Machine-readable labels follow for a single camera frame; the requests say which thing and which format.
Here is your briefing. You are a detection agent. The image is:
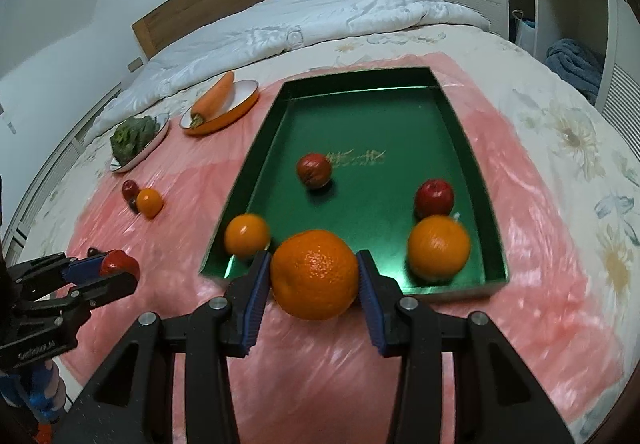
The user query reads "pink plastic sheet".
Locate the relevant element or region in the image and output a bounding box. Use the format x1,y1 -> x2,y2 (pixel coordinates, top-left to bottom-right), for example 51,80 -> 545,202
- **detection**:
47,51 -> 631,444

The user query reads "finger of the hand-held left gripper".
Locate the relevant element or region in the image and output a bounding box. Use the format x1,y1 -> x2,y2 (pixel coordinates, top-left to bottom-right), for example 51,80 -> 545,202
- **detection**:
10,251 -> 110,297
12,271 -> 139,325

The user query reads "orange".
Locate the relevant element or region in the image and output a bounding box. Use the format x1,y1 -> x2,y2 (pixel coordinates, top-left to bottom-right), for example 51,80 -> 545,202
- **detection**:
407,215 -> 472,281
136,188 -> 164,218
223,213 -> 272,260
270,230 -> 361,321

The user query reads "green tray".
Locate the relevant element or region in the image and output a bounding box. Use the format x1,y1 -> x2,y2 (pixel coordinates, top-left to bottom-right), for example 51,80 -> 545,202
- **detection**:
198,66 -> 510,301

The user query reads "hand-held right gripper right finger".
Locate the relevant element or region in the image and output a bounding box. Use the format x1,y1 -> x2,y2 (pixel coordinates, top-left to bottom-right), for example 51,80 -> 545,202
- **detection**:
356,249 -> 576,444

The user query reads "blue towel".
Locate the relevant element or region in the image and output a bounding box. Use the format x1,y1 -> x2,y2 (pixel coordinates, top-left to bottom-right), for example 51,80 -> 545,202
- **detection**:
545,39 -> 603,102

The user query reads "orange plate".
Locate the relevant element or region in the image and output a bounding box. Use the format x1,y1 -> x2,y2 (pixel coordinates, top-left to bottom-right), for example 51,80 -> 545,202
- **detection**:
179,80 -> 261,137

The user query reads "long white slatted cover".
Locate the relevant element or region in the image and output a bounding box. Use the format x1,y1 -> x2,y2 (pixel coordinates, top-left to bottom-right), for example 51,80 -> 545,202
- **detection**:
0,84 -> 123,250

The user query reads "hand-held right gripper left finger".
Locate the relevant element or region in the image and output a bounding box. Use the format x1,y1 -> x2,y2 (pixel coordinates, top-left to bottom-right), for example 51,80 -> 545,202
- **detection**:
52,251 -> 273,444

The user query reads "green leafy vegetable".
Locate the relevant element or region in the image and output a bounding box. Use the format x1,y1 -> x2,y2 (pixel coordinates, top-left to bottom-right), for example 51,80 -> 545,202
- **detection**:
110,115 -> 160,160

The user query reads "white slatted vent panel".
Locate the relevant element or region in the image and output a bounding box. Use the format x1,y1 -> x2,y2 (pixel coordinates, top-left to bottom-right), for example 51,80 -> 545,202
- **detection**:
597,61 -> 640,150

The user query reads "white plate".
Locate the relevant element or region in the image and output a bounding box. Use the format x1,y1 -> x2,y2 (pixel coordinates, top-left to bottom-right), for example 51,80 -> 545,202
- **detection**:
110,113 -> 171,173

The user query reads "carrot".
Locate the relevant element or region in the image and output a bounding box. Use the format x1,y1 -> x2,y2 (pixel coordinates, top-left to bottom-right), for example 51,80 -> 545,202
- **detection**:
190,71 -> 236,127

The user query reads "white bag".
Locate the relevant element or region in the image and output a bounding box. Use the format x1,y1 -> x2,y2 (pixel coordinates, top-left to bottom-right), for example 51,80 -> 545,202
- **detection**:
511,10 -> 537,57

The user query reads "white duvet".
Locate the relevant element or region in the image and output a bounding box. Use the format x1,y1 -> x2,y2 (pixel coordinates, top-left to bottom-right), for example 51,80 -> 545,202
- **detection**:
92,0 -> 493,135

